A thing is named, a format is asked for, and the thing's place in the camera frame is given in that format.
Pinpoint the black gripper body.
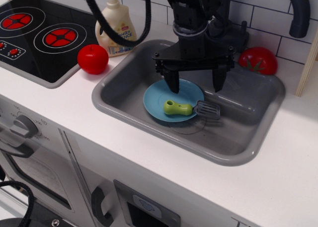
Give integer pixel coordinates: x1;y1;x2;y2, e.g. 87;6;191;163
153;31;236;76

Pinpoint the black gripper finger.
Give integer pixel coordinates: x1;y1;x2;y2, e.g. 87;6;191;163
163;70;179;94
212;67;227;92

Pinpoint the green handled grey spatula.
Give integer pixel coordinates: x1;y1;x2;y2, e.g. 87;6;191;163
163;100;221;120

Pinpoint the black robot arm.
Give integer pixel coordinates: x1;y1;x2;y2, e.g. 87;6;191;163
153;0;236;93

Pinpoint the blue plate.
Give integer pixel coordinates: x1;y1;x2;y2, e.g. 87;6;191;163
143;79;204;123

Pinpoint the grey toy sink basin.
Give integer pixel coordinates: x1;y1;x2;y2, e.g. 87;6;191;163
92;40;285;166

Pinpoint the dark grey toy faucet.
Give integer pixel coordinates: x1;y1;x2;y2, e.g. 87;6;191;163
208;0;311;53

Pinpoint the red toy tomato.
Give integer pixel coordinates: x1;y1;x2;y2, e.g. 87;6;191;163
238;47;278;75

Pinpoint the red toy apple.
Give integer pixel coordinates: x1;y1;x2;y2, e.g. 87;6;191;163
77;44;109;75

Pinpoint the cream detergent bottle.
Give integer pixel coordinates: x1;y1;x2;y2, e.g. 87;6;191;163
95;0;137;57

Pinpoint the wooden side panel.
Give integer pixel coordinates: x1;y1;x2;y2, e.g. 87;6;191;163
295;31;318;97

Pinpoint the black toy stove top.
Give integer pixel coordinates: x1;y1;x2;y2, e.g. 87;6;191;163
0;0;97;88

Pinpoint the grey dishwasher control panel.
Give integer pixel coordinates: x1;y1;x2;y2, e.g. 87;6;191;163
113;180;181;227

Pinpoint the grey oven knob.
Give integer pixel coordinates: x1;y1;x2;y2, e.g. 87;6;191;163
10;115;39;138

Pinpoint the toy oven door window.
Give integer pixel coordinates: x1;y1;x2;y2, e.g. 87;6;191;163
5;154;71;210

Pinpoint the black braided cable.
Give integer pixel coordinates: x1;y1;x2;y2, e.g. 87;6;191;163
81;0;152;48

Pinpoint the dark grey cabinet handle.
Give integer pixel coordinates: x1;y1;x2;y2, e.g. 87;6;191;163
91;187;114;227

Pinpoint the grey oven door handle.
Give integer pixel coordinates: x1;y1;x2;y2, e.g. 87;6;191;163
0;130;34;158

